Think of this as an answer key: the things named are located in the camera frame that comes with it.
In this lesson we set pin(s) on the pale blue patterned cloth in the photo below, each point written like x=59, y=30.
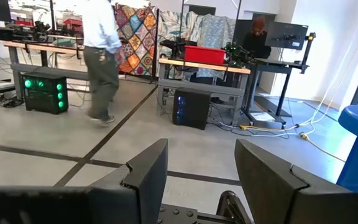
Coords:
x=213, y=31

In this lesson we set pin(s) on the seated person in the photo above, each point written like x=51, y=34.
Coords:
x=255, y=43

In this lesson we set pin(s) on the black computer with green fans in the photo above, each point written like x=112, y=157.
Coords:
x=42, y=96

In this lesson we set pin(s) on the small red bin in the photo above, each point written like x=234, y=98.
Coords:
x=73, y=23

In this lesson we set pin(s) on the colourful patchwork quilt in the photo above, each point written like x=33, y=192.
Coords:
x=135, y=40

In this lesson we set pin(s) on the black backdrop stand pole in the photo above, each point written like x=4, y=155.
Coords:
x=156, y=46

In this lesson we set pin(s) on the leaf-pattern cloth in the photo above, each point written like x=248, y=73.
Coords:
x=169, y=25

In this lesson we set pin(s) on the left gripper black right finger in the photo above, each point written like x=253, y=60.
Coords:
x=269, y=186

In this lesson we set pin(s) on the black rolling monitor stand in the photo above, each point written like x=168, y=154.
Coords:
x=272, y=64

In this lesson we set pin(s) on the robot arm with green lights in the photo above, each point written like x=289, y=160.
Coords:
x=238, y=54

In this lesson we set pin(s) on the white flat box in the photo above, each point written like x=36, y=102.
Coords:
x=261, y=116

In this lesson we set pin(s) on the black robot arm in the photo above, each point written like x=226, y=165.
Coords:
x=39, y=31
x=176, y=46
x=64, y=31

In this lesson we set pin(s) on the red plastic bin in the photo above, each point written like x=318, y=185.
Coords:
x=204, y=55

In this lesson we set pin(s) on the black monitor on stand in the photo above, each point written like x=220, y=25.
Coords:
x=286, y=35

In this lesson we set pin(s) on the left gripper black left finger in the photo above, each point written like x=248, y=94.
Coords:
x=141, y=186

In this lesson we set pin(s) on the long grey wooden-top workbench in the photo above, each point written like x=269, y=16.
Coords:
x=42, y=47

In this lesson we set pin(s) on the grey workbench with wooden top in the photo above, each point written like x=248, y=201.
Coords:
x=204, y=66

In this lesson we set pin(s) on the black computer with blue light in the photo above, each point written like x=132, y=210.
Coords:
x=191, y=109

